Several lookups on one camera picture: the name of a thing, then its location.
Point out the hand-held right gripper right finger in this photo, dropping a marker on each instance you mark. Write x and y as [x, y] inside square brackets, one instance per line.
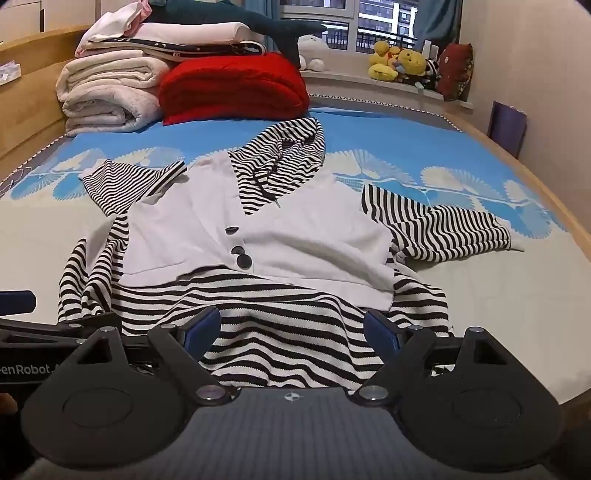
[383, 334]

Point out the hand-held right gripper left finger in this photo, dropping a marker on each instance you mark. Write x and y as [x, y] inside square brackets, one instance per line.
[203, 330]

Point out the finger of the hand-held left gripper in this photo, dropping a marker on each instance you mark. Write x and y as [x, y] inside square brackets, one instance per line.
[55, 331]
[18, 302]

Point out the striped hooded top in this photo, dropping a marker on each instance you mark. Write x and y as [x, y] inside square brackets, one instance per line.
[300, 230]

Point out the blue and white bed sheet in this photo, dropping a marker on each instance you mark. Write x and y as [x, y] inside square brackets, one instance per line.
[485, 300]

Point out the cream folded blanket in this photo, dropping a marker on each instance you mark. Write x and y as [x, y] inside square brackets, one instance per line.
[106, 92]

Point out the purple box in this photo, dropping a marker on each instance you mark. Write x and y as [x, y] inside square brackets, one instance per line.
[507, 129]

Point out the red folded blanket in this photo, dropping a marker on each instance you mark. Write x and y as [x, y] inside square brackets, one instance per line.
[235, 87]

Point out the bay window ledge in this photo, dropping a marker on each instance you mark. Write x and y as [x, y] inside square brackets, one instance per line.
[369, 90]

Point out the red patterned cushion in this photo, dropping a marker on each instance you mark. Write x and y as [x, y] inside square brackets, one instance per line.
[455, 71]

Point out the yellow round plush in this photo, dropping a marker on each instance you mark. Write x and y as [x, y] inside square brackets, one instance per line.
[412, 62]

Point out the yellow duck plush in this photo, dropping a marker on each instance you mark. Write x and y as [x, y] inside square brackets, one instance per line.
[383, 60]

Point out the navy star-print folded quilt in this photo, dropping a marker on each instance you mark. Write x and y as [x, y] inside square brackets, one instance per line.
[184, 50]

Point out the white cabinet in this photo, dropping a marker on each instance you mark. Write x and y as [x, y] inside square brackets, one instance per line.
[46, 14]

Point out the white plush toy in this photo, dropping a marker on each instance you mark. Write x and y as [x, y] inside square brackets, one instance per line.
[314, 53]

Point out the pink and white folded cloth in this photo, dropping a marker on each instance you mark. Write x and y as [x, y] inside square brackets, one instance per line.
[113, 27]

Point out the window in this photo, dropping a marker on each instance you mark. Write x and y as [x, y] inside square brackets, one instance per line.
[369, 23]

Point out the teal shark plush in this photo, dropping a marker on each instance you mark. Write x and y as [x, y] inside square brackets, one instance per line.
[231, 16]

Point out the blue curtain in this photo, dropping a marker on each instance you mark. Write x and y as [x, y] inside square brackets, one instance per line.
[438, 21]
[261, 9]

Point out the wooden bed frame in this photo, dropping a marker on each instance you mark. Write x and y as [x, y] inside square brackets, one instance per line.
[27, 115]

